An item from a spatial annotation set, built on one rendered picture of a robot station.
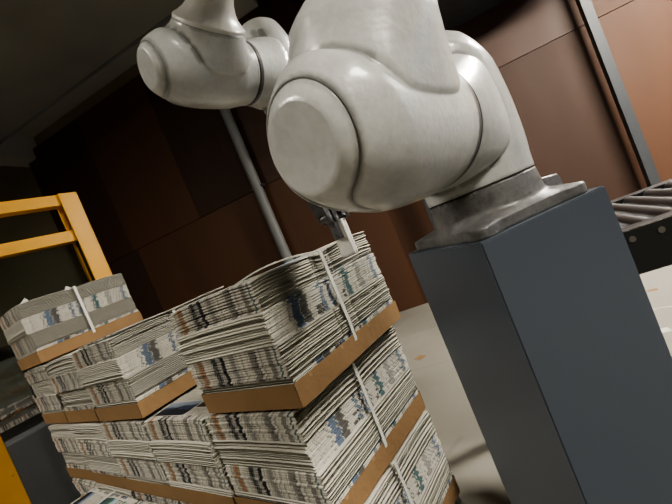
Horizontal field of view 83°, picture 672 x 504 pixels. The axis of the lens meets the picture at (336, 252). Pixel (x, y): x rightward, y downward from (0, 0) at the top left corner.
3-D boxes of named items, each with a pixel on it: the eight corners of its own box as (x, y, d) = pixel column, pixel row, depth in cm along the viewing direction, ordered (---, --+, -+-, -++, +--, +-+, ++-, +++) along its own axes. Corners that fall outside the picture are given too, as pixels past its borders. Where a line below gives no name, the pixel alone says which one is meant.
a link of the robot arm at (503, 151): (550, 157, 56) (494, 16, 55) (513, 176, 43) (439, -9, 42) (452, 197, 67) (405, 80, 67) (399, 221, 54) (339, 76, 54)
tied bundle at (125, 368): (143, 421, 97) (106, 338, 96) (98, 424, 114) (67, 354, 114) (250, 352, 128) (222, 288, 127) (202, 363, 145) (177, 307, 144)
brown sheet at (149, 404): (142, 418, 97) (135, 403, 97) (99, 422, 114) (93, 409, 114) (249, 350, 128) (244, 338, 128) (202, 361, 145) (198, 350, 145)
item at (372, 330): (370, 346, 79) (361, 327, 79) (279, 362, 96) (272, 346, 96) (402, 316, 91) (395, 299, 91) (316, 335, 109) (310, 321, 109)
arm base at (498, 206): (615, 178, 51) (600, 138, 50) (482, 241, 45) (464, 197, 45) (518, 204, 68) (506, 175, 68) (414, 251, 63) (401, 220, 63)
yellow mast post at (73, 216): (198, 511, 206) (57, 193, 200) (189, 509, 212) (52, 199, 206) (211, 498, 213) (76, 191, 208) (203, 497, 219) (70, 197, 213)
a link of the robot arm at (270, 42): (292, 119, 78) (239, 123, 68) (262, 48, 77) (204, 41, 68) (326, 90, 70) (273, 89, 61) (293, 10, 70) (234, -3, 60)
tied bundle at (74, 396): (99, 423, 115) (68, 353, 114) (68, 425, 133) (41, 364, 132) (203, 362, 145) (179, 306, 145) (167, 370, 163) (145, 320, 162)
